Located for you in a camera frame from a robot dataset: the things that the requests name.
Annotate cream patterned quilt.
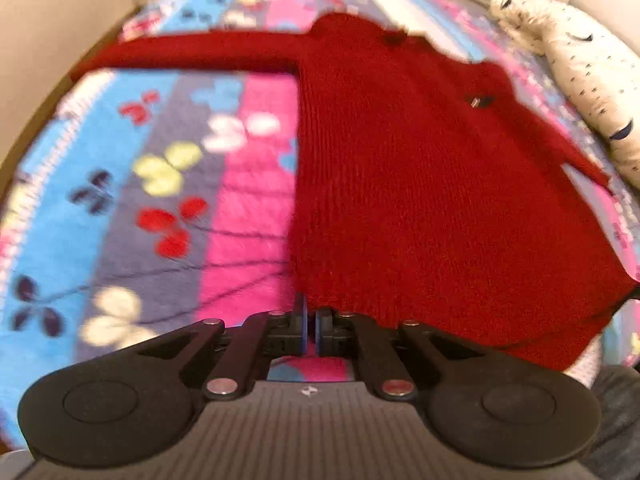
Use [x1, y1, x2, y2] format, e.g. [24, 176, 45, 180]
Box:
[487, 0, 640, 192]

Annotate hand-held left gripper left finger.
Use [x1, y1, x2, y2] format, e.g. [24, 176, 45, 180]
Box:
[136, 292, 307, 402]

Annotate red knit sweater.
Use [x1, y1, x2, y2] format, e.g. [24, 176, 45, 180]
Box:
[70, 12, 640, 373]

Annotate colourful printed blanket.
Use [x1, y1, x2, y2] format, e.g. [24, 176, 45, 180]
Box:
[0, 0, 640, 453]

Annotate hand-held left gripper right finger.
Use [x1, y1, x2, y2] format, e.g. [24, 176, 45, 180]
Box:
[315, 307, 490, 403]

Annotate person's grey trousers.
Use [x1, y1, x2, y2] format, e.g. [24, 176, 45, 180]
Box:
[584, 364, 640, 480]

